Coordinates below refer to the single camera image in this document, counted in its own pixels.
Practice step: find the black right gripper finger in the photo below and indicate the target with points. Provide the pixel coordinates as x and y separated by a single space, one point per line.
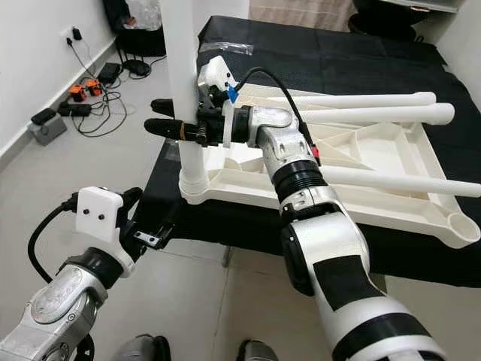
165 130
167 106

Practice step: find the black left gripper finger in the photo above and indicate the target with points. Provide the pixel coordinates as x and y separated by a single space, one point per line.
131 198
169 218

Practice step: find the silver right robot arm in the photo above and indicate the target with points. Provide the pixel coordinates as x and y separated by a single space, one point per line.
338 248

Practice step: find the black router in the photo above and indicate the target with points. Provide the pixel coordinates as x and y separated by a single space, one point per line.
137 66

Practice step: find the black power adapter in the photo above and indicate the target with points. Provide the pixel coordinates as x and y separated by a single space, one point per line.
110 72

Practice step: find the orange black battery charger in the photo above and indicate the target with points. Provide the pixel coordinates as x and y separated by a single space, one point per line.
93 87
77 93

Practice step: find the clear tape strip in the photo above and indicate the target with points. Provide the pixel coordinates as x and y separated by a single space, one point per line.
225 47

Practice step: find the black power strip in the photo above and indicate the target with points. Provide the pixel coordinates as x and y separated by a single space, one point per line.
74 110

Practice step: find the clear plastic bag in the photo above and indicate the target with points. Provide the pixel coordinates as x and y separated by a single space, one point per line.
141 13

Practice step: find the grey box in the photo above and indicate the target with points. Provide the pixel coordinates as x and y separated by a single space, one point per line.
46 129

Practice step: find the grey left robot foot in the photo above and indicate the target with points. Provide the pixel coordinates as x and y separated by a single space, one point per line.
143 350

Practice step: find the grey robot foot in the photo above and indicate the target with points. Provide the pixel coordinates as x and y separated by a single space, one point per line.
255 352
143 350

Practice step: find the black tablecloth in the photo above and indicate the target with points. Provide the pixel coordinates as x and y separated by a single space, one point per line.
331 64

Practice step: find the beige woven mat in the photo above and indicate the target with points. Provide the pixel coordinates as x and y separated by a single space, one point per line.
301 9

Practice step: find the grey right robot foot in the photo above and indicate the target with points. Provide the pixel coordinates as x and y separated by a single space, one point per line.
255 352

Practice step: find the white plastic table top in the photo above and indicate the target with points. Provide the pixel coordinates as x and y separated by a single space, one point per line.
383 150

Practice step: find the large black round bowl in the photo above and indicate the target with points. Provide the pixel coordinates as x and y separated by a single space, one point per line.
398 15

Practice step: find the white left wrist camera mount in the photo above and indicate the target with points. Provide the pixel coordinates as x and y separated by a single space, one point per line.
98 218

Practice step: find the black wall plug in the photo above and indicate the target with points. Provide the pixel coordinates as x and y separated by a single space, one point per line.
75 34

